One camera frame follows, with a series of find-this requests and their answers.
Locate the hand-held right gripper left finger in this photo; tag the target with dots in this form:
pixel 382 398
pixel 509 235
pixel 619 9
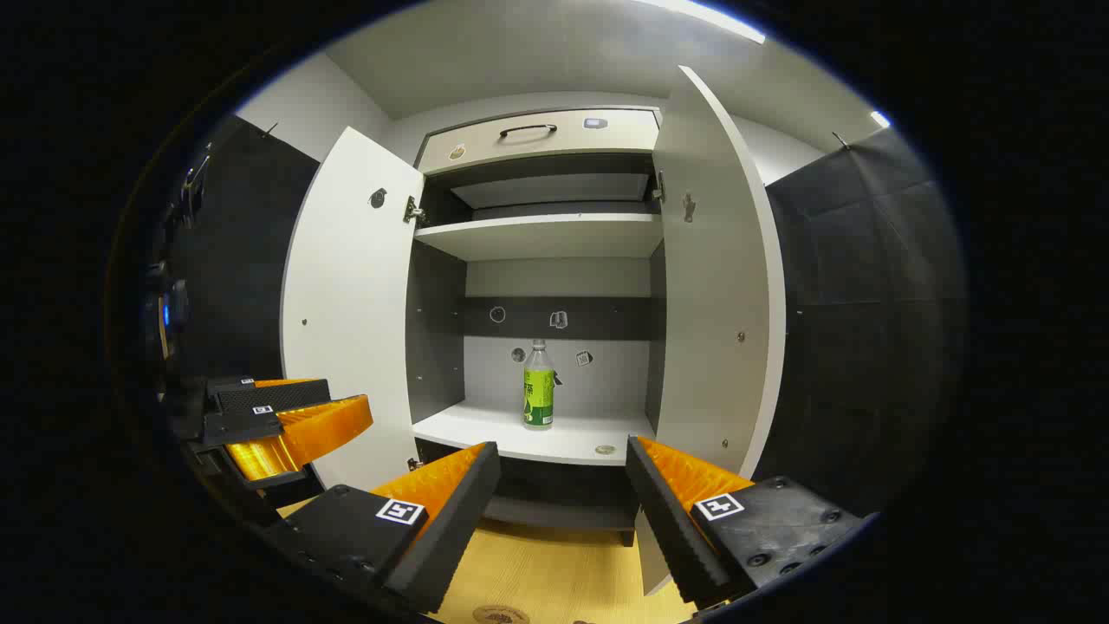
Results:
pixel 459 511

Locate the white cabinet drawer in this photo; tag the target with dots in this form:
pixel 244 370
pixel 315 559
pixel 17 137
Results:
pixel 554 143

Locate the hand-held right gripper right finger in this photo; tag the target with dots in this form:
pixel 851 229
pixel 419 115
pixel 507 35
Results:
pixel 667 520

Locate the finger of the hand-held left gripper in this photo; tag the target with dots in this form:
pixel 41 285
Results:
pixel 321 429
pixel 277 394

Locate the green label plastic bottle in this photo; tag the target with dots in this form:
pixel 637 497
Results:
pixel 538 394

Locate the long ceiling light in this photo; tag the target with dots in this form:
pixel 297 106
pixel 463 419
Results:
pixel 710 17

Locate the small ceiling light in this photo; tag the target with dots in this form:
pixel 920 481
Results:
pixel 880 119

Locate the white and grey cabinet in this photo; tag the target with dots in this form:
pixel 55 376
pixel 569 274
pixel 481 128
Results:
pixel 554 238

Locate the white cabinet door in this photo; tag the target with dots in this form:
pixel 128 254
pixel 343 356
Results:
pixel 710 286
pixel 355 303

